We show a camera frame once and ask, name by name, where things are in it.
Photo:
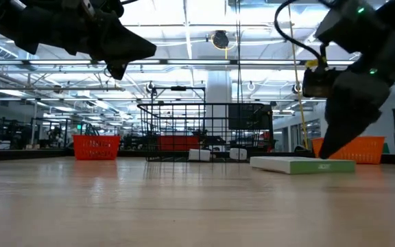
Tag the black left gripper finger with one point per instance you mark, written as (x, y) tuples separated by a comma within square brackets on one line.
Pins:
[(122, 46), (118, 68)]

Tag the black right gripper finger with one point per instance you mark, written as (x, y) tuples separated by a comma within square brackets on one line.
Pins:
[(341, 133)]

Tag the white box with green side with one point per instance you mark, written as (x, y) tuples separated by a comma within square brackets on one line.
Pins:
[(303, 166)]

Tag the small white rounded box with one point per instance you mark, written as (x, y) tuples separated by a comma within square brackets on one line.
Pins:
[(238, 154)]

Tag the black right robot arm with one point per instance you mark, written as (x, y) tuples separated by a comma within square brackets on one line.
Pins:
[(389, 34)]

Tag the red background bin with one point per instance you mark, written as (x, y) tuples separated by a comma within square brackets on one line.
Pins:
[(178, 143)]

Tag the orange plastic basket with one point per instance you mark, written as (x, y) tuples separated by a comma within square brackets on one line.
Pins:
[(362, 151)]

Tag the green background object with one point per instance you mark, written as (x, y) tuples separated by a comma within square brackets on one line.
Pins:
[(386, 148)]

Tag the long ceiling light bar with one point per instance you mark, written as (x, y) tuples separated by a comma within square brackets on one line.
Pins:
[(197, 62)]

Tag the red plastic basket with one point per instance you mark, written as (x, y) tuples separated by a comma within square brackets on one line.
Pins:
[(96, 147)]

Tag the dark background monitor panel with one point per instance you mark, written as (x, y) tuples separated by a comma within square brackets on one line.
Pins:
[(249, 116)]

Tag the white building column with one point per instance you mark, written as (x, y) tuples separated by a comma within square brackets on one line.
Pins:
[(218, 85)]

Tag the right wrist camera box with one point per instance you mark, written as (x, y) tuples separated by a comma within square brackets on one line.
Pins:
[(319, 84)]

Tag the black background overhead frame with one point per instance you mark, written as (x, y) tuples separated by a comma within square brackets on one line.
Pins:
[(178, 88)]

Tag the black table edge frame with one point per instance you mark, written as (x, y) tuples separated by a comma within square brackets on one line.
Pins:
[(29, 155)]

